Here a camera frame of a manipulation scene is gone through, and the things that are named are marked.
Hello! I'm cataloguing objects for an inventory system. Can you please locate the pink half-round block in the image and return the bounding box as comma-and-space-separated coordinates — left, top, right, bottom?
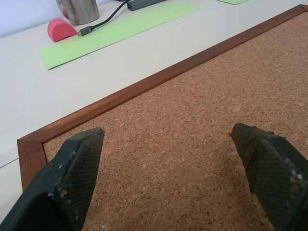
47, 18, 77, 43

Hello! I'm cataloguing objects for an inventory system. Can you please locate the stainless steel cup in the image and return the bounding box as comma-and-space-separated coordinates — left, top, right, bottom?
55, 0, 101, 26

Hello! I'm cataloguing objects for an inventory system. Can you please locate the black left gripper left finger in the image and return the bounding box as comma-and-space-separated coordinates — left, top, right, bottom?
0, 127, 105, 231

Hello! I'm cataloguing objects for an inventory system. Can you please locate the light green paper sheet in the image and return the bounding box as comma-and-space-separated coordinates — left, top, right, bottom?
38, 2, 199, 71
217, 0, 250, 5

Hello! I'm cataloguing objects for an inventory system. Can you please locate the black USB-C cable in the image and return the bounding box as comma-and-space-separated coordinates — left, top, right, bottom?
77, 0, 132, 38

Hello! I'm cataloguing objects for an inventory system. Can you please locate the grey USB hub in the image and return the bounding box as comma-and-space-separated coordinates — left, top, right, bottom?
127, 0, 168, 12

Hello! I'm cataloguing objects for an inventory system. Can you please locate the wood-framed cork board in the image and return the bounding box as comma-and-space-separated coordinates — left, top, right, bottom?
16, 4, 308, 231

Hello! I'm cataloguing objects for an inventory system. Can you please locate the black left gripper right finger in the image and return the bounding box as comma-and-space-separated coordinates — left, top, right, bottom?
231, 122, 308, 231

